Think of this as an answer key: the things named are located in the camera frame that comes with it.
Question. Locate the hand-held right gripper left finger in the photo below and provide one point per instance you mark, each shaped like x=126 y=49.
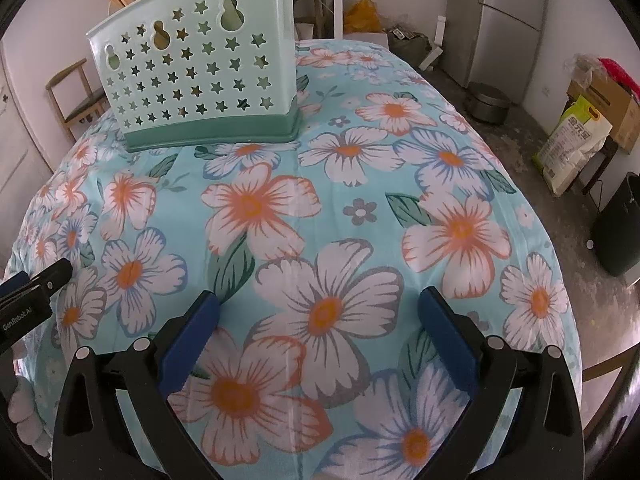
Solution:
x=190 y=340

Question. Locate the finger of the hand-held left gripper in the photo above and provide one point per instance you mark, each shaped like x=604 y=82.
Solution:
x=50 y=275

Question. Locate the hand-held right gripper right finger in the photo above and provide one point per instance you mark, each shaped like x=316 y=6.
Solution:
x=450 y=340

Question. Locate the green star-cutout utensil holder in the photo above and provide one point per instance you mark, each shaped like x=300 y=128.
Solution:
x=200 y=110

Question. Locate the white panelled door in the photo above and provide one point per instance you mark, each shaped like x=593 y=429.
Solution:
x=20 y=150

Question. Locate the wooden chair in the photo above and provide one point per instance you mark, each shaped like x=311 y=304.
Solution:
x=90 y=109

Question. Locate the black bin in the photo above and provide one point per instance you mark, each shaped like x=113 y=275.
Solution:
x=620 y=225

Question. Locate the green white rice bag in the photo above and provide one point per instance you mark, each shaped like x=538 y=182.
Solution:
x=570 y=150

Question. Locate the metal trash can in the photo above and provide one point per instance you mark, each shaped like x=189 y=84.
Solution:
x=487 y=102

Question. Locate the open cardboard box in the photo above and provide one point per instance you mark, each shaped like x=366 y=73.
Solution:
x=617 y=110

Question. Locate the green cloth bag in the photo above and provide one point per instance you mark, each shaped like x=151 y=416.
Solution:
x=410 y=42

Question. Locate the white plastic panel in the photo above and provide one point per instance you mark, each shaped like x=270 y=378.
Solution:
x=437 y=35

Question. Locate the grey refrigerator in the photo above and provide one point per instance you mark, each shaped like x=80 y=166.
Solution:
x=500 y=35

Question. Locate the white carton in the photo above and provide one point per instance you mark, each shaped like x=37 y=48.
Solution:
x=370 y=38

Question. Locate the yellow plastic bag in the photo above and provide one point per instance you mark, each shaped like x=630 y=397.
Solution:
x=362 y=15

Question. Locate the wooden furniture frame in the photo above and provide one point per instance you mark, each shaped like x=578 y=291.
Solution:
x=605 y=367

